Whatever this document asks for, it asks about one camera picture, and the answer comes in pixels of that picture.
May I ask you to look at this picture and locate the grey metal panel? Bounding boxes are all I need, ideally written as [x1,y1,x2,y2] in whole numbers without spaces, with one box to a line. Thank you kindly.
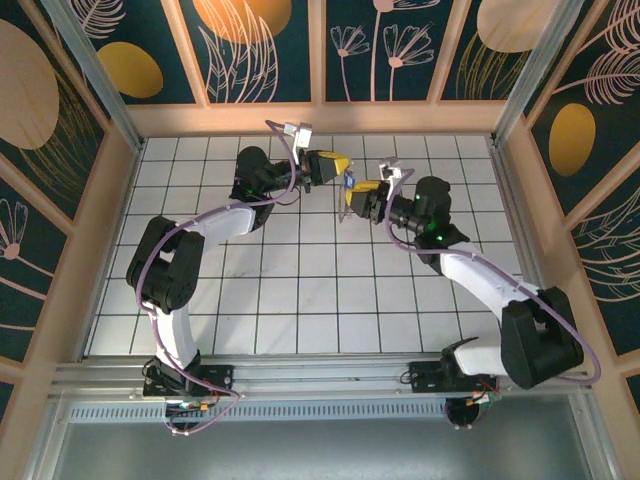
[49,422,601,480]

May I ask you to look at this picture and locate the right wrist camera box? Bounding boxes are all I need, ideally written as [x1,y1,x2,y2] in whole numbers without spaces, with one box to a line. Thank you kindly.
[378,156,416,199]

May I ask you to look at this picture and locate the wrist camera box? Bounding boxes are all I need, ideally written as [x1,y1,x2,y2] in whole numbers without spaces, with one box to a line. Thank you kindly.
[282,119,316,151]
[378,156,416,199]

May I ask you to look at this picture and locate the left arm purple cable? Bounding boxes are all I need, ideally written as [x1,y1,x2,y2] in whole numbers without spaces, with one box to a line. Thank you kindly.
[135,118,307,436]

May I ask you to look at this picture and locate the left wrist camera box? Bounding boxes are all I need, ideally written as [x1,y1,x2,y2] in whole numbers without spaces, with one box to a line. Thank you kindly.
[282,119,316,151]

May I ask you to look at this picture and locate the aluminium side rail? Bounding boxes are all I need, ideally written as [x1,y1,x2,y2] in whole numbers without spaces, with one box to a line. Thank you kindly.
[487,144,564,354]

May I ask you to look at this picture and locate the aluminium corner post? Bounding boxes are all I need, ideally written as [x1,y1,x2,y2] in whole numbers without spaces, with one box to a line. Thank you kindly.
[491,0,587,150]
[39,0,147,154]

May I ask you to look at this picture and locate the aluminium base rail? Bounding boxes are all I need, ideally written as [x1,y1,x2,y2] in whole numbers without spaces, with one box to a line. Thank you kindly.
[47,353,589,401]

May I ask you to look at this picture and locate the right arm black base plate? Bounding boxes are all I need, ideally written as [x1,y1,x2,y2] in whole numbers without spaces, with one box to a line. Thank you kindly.
[407,359,501,396]

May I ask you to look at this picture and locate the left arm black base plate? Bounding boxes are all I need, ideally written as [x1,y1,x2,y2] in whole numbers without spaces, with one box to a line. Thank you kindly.
[142,363,236,400]

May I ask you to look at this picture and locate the grey slotted cable duct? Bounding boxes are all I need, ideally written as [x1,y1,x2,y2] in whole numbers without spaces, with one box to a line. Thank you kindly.
[67,402,451,425]

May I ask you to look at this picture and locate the small circuit board with wires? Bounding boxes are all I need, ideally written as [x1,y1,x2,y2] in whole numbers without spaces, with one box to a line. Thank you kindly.
[163,397,224,417]
[443,389,501,431]

